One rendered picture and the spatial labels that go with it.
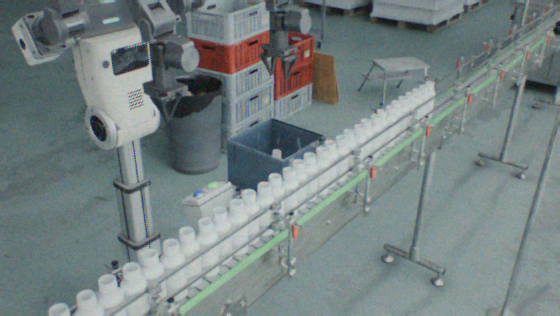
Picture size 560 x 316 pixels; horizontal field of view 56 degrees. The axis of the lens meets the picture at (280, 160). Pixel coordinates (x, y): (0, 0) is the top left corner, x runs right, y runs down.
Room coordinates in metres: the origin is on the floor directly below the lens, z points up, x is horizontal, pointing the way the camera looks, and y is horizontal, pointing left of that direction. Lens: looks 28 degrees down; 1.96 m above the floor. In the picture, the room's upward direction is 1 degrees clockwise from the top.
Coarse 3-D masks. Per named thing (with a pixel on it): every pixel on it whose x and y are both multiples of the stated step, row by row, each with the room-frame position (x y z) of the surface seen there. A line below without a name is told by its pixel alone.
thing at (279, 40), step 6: (270, 30) 1.59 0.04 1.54; (282, 30) 1.59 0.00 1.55; (270, 36) 1.59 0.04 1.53; (276, 36) 1.58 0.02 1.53; (282, 36) 1.58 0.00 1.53; (270, 42) 1.59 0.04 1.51; (276, 42) 1.58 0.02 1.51; (282, 42) 1.58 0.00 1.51; (264, 48) 1.60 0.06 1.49; (270, 48) 1.58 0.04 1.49; (276, 48) 1.58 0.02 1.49; (282, 48) 1.58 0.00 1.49; (288, 48) 1.58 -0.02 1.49; (294, 48) 1.58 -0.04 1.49
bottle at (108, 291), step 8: (104, 280) 0.91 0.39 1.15; (112, 280) 0.92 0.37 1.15; (104, 288) 0.88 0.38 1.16; (112, 288) 0.89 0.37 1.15; (120, 288) 0.92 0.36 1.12; (96, 296) 0.90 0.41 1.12; (104, 296) 0.88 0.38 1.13; (112, 296) 0.89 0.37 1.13; (120, 296) 0.90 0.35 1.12; (104, 304) 0.87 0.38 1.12; (112, 304) 0.88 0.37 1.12; (120, 304) 0.89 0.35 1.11; (120, 312) 0.89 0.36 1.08
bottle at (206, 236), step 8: (200, 224) 1.12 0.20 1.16; (208, 224) 1.15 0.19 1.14; (200, 232) 1.12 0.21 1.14; (208, 232) 1.11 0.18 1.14; (216, 232) 1.14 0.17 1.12; (200, 240) 1.11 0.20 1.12; (208, 240) 1.11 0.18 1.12; (216, 240) 1.12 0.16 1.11; (200, 248) 1.10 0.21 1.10; (216, 248) 1.12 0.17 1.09; (208, 256) 1.10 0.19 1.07; (216, 256) 1.12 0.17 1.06; (208, 264) 1.10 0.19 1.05; (216, 272) 1.11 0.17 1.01
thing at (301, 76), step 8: (304, 64) 4.67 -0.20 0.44; (312, 64) 4.78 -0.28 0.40; (296, 72) 4.90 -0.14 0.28; (304, 72) 4.68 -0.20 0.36; (312, 72) 4.79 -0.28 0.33; (280, 80) 4.37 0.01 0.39; (288, 80) 4.47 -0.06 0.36; (296, 80) 4.58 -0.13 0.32; (304, 80) 4.68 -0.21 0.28; (312, 80) 4.80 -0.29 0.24; (280, 88) 4.37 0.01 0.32; (288, 88) 4.47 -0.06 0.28; (296, 88) 4.57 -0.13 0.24; (280, 96) 4.36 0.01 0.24
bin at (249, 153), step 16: (256, 128) 2.20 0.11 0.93; (272, 128) 2.29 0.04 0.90; (288, 128) 2.23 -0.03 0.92; (304, 128) 2.18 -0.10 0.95; (240, 144) 2.00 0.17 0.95; (256, 144) 2.20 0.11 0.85; (272, 144) 2.29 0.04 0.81; (288, 144) 2.23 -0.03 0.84; (304, 144) 2.17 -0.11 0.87; (240, 160) 2.01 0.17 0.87; (256, 160) 1.95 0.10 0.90; (272, 160) 1.90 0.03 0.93; (288, 160) 1.89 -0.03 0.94; (240, 176) 2.01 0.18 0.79; (256, 176) 1.95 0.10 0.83
